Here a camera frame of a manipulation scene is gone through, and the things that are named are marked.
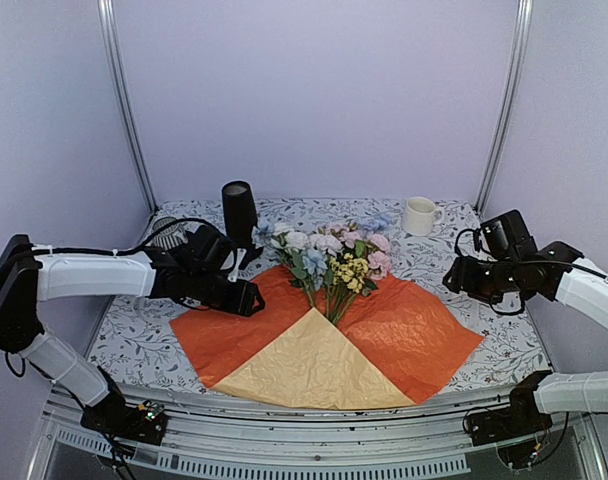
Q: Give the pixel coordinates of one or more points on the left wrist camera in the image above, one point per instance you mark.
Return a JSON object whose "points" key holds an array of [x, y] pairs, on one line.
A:
{"points": [[239, 259]]}

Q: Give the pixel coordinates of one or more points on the aluminium frame post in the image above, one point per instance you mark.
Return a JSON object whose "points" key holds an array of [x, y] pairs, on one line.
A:
{"points": [[115, 63], [515, 66]]}

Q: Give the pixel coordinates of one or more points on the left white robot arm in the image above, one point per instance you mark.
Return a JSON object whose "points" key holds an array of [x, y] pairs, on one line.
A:
{"points": [[37, 279]]}

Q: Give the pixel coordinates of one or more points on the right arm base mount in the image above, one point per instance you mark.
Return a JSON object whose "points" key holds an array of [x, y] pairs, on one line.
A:
{"points": [[519, 418]]}

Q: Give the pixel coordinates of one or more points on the floral patterned tablecloth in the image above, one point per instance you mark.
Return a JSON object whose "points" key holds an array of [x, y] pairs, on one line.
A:
{"points": [[136, 346]]}

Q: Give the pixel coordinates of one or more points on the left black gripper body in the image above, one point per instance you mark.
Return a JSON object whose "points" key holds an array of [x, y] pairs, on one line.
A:
{"points": [[206, 291]]}

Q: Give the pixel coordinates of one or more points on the orange yellow wrapping paper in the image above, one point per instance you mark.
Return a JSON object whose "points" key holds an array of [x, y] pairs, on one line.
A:
{"points": [[397, 348]]}

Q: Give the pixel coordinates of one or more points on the aluminium front rail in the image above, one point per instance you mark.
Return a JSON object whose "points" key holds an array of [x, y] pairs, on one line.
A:
{"points": [[219, 437]]}

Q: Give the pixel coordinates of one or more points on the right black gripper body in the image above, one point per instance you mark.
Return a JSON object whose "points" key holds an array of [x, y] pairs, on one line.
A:
{"points": [[498, 281]]}

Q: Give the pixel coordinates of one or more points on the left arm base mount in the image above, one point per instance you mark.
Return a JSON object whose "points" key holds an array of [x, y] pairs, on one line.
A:
{"points": [[112, 416]]}

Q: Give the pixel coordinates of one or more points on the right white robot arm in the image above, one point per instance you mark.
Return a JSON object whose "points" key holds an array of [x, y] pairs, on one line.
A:
{"points": [[568, 294]]}

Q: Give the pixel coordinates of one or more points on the right aluminium frame post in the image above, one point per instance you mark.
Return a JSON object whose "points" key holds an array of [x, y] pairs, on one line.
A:
{"points": [[515, 66]]}

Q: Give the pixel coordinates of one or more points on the striped ceramic cup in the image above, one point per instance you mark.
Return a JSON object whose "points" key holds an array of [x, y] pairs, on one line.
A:
{"points": [[168, 234]]}

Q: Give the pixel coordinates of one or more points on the left aluminium frame post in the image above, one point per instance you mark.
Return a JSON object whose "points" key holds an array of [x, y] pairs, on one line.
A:
{"points": [[115, 63]]}

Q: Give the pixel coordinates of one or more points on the white ceramic mug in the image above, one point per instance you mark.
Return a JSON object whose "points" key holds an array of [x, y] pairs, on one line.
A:
{"points": [[420, 216]]}

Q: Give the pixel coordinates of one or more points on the tall black vase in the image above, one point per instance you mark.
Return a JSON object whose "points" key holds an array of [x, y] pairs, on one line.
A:
{"points": [[240, 215]]}

